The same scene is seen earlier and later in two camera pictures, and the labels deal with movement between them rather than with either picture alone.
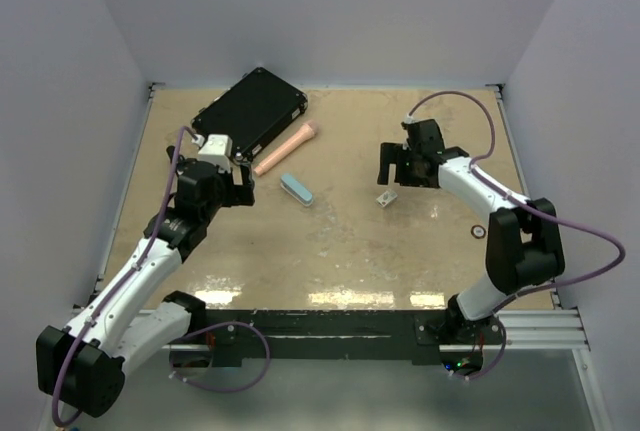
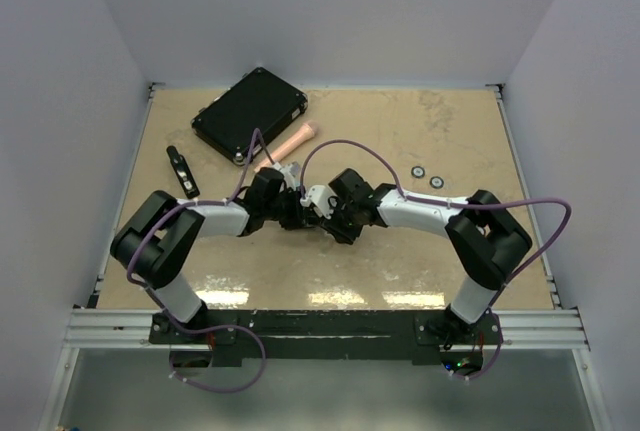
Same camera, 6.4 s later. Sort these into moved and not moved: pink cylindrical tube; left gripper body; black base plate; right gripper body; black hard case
Moved: left gripper body; right gripper body
Not moved: pink cylindrical tube; black hard case; black base plate
